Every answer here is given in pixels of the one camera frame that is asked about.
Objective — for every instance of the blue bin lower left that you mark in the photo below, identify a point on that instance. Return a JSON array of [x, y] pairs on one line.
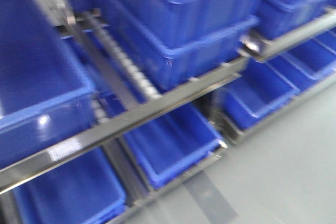
[[84, 190]]

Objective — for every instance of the blue bin far lower right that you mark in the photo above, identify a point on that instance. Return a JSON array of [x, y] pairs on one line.
[[308, 63]]

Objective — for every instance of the blue bin lower centre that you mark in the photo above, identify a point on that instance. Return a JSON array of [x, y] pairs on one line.
[[169, 145]]

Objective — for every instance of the blue bin with red parts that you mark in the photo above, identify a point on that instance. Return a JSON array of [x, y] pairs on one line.
[[177, 22]]

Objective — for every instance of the blue bin under stacked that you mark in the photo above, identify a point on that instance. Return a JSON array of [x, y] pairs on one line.
[[170, 67]]

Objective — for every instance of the blue bin upper left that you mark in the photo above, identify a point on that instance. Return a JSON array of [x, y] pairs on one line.
[[45, 92]]

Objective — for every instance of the stainless steel shelf rack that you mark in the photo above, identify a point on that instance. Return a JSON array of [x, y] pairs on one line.
[[280, 171]]

